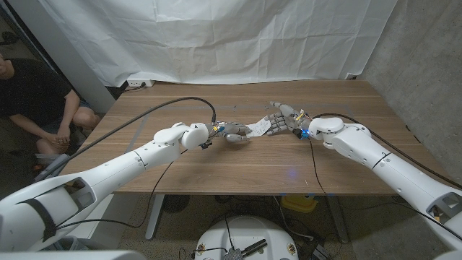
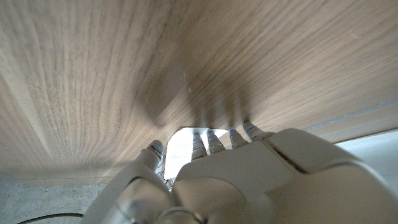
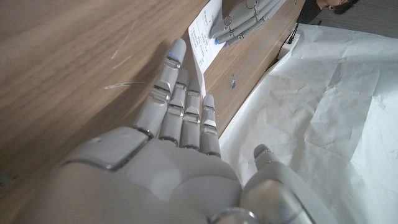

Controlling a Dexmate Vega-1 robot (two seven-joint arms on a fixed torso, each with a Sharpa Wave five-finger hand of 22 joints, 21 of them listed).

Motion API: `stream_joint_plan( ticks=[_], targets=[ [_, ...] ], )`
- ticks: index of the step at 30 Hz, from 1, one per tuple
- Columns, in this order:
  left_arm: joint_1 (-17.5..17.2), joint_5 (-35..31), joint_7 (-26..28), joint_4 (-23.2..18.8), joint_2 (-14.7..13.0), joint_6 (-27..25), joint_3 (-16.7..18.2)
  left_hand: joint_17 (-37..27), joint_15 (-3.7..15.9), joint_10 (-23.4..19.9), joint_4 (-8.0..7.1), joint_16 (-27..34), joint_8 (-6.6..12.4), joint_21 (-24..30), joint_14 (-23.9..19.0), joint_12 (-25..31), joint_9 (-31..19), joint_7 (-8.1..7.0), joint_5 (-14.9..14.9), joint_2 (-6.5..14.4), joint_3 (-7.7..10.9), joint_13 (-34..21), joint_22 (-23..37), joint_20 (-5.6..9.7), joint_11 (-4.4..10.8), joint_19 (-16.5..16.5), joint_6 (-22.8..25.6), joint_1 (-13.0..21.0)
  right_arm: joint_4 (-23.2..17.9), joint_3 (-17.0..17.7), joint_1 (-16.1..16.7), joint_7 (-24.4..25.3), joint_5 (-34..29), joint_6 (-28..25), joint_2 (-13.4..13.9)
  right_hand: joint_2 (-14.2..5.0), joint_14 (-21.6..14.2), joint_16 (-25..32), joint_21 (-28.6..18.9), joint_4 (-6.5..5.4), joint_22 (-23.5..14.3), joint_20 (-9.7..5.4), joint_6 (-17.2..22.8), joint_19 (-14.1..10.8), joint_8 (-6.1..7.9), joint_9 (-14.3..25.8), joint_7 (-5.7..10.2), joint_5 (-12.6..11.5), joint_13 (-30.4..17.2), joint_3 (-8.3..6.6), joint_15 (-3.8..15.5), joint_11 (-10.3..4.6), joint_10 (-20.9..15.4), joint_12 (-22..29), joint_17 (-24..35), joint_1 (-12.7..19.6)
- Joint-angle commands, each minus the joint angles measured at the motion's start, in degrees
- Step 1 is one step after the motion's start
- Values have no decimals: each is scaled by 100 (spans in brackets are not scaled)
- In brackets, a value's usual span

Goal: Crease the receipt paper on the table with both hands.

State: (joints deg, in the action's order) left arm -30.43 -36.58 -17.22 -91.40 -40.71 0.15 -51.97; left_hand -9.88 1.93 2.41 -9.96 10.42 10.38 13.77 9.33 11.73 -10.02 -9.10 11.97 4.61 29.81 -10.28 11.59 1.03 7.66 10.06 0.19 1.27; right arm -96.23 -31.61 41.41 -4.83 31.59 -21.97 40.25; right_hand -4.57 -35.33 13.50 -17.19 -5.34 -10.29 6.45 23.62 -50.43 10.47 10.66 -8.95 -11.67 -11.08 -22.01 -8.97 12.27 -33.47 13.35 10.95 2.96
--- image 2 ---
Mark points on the white receipt paper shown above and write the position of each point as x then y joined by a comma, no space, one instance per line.
178,149

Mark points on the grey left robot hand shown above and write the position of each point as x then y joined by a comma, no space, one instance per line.
264,180

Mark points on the white backdrop cloth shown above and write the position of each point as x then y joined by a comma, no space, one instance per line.
379,152

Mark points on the grey tape outline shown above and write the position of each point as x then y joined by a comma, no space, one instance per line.
357,112

